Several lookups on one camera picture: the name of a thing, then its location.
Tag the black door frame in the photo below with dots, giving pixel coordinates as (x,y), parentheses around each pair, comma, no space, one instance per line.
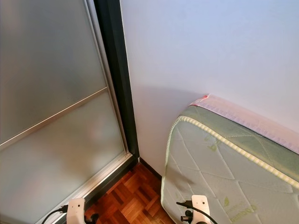
(112,70)

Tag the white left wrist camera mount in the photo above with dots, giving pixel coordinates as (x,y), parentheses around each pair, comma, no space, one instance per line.
(76,211)

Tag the white quilted mattress green print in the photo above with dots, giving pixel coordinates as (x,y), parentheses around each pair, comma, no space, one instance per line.
(224,177)

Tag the pink fabric strip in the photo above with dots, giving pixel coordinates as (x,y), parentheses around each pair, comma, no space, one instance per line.
(247,119)

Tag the dark wooden skirting board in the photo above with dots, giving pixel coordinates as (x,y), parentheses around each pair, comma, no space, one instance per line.
(150,167)

